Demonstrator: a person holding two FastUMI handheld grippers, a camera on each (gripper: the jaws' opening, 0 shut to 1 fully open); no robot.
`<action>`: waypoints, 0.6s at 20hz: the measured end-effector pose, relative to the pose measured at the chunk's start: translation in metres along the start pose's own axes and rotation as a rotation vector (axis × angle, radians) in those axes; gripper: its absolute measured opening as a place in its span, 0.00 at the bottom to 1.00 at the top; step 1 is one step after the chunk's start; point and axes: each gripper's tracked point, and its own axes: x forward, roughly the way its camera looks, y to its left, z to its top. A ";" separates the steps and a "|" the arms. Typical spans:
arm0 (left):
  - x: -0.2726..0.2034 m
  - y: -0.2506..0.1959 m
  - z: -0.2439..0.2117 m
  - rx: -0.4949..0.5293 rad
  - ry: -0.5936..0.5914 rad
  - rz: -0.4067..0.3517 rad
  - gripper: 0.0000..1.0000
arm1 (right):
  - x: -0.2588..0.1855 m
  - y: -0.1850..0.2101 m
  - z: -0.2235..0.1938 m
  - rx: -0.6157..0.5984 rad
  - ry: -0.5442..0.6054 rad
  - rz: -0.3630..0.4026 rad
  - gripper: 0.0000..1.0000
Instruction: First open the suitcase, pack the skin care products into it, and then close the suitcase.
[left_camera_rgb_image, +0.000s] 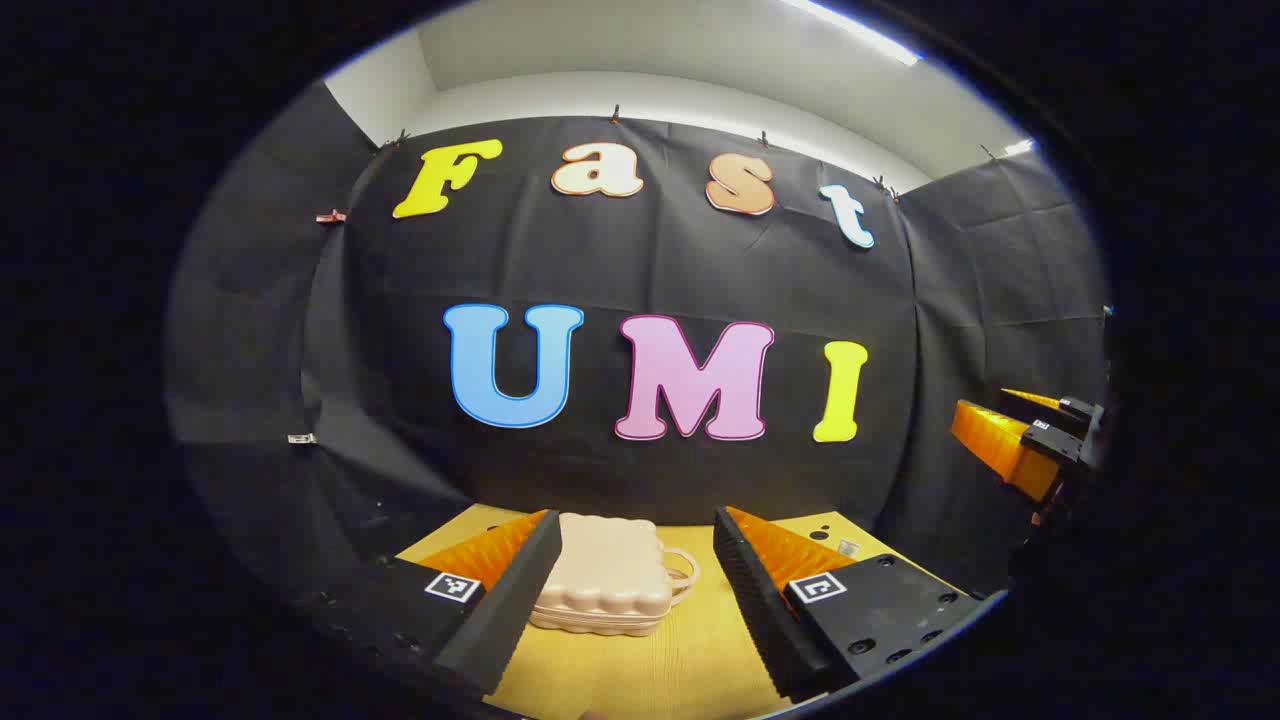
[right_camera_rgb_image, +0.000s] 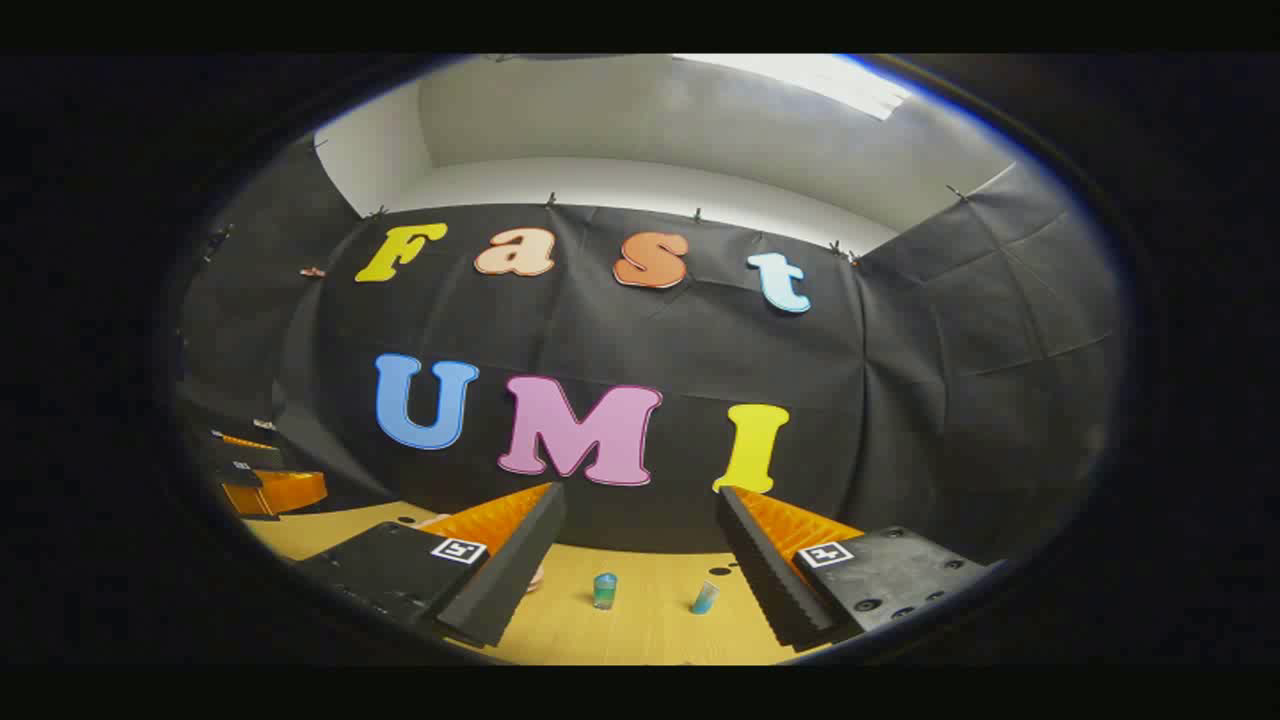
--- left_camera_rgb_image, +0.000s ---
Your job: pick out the copper binder clip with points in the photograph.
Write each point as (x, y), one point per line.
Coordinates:
(330, 216)

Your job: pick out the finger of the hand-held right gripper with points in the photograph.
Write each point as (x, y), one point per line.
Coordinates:
(1080, 410)
(1000, 445)

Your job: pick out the beige hard-shell suitcase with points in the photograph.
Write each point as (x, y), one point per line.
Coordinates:
(610, 570)

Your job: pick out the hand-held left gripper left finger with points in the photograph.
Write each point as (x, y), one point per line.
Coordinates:
(510, 610)

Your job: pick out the black backdrop cloth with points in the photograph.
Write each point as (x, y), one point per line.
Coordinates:
(640, 260)

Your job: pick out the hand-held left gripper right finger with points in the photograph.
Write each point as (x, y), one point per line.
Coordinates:
(760, 610)

